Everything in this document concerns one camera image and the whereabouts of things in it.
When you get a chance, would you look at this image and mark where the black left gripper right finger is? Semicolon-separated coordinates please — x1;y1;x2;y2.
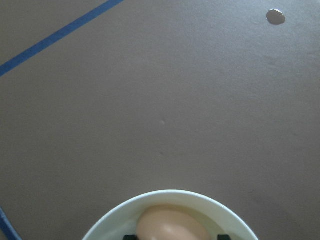
217;234;230;240

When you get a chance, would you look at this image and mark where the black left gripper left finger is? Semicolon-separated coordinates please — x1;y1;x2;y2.
124;234;138;240

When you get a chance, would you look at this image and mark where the brown egg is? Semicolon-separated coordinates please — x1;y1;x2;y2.
136;205;211;240

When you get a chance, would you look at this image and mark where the white bowl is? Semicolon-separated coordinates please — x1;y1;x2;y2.
84;189;257;240

